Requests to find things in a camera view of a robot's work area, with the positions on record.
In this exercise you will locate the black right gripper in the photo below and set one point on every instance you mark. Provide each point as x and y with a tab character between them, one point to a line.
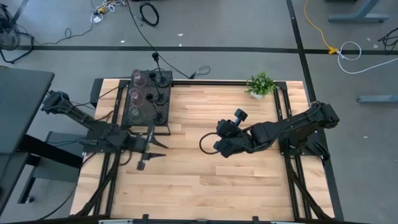
237	137

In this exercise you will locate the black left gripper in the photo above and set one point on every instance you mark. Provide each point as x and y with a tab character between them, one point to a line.
136	145

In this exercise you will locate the tall black candlestick holder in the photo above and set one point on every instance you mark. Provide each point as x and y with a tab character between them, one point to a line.
160	119
163	82
161	100

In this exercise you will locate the pink ribbed glass candle holder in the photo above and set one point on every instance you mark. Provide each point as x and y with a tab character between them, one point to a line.
139	81
136	99

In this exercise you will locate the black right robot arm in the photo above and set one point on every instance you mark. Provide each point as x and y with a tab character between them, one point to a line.
298	124

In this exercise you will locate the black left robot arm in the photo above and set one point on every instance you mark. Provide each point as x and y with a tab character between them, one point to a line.
87	123

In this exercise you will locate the black perforated metal shelf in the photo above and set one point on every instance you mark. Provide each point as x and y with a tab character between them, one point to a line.
165	109

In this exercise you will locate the small green potted plant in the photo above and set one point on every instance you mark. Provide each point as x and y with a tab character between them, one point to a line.
261	84

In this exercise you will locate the grey desk base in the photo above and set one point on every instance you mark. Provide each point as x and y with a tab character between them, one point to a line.
62	177

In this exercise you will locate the black desk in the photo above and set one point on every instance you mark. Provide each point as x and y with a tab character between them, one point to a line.
21	109

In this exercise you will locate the grey floor bar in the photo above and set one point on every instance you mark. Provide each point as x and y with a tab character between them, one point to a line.
379	99

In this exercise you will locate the grey desk leg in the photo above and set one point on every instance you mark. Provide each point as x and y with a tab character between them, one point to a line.
357	17

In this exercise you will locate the black floor fan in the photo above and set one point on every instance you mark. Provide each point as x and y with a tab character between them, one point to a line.
7	37

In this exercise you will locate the black aluminium table frame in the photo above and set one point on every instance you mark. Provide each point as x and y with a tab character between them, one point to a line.
217	82

